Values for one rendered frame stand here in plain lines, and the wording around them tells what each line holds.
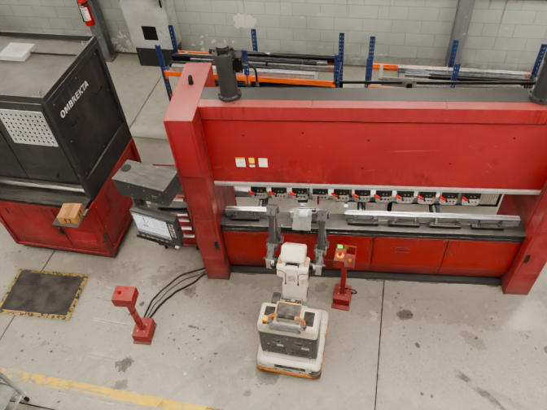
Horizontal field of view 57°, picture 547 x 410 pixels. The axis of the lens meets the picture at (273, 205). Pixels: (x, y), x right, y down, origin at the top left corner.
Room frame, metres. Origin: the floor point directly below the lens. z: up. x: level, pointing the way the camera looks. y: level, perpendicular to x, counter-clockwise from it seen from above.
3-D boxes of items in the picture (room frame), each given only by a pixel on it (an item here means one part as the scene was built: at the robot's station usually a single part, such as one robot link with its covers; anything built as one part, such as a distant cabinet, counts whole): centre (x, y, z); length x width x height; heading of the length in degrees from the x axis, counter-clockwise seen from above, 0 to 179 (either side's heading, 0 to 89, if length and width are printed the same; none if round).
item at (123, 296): (2.68, 1.50, 0.41); 0.25 x 0.20 x 0.83; 170
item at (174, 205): (3.31, 1.03, 1.18); 0.40 x 0.24 x 0.07; 80
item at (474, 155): (3.24, -0.93, 1.74); 3.00 x 0.08 x 0.80; 80
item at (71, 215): (3.55, 2.12, 1.04); 0.30 x 0.26 x 0.12; 74
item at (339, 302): (2.85, -0.64, 0.06); 0.25 x 0.20 x 0.12; 163
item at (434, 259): (3.19, -0.93, 0.42); 3.00 x 0.21 x 0.83; 80
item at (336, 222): (3.19, -0.93, 0.85); 3.00 x 0.21 x 0.04; 80
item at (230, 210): (3.45, 0.25, 0.92); 0.50 x 0.06 x 0.10; 80
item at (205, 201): (3.69, 0.64, 1.15); 0.85 x 0.25 x 2.30; 170
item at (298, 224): (3.20, -0.27, 1.00); 0.26 x 0.18 x 0.01; 170
